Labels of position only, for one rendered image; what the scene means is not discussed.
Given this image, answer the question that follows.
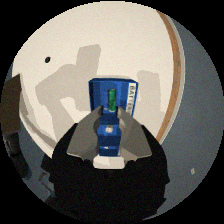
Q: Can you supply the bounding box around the blue bin with white labels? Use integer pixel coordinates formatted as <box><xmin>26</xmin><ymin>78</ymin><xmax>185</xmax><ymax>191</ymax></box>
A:
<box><xmin>88</xmin><ymin>78</ymin><xmax>139</xmax><ymax>157</ymax></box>

